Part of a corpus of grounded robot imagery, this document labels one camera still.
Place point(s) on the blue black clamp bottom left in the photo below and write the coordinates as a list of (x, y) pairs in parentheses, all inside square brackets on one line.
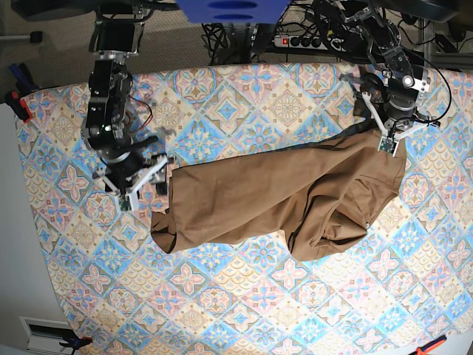
[(75, 343)]

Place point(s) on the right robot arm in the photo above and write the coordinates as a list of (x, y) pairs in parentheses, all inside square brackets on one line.
[(119, 27)]

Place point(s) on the blue clamp upper left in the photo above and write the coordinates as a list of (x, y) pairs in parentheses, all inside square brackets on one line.
[(24, 80)]

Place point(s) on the patterned tablecloth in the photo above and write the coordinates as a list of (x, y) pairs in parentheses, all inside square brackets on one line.
[(407, 282)]

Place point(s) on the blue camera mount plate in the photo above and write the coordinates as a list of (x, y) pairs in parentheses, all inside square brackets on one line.
[(233, 11)]

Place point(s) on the orange clamp bottom right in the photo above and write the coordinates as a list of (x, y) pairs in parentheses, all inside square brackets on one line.
[(429, 347)]

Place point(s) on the white power strip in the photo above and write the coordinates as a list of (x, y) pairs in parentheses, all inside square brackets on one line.
[(298, 42)]

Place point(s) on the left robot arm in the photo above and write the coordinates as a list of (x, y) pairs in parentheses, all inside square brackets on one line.
[(360, 32)]

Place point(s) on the red black clamp left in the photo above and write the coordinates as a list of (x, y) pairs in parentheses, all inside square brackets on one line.
[(18, 105)]

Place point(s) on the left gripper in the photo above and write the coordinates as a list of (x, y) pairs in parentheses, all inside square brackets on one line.
[(395, 100)]

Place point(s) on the white floor vent box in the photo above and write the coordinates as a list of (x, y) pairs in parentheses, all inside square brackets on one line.
[(44, 336)]

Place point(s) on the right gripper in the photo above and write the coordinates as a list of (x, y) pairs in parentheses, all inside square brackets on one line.
[(123, 159)]

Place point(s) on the brown t-shirt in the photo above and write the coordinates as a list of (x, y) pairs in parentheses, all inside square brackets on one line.
[(323, 196)]

